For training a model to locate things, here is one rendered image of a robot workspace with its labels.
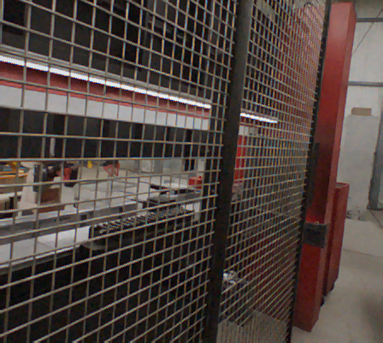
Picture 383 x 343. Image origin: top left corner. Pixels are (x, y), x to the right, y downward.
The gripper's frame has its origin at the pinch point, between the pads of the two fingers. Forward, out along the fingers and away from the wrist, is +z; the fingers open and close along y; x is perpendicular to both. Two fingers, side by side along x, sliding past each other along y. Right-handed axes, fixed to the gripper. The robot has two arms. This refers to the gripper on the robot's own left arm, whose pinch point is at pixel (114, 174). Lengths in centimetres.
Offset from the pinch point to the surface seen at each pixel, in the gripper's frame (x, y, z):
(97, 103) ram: -53, -75, -18
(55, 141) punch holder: -38, -86, -7
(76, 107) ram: -50, -84, -16
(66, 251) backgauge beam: -55, -114, 30
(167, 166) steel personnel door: 283, 685, -64
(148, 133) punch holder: -55, -45, -6
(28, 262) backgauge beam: -53, -124, 29
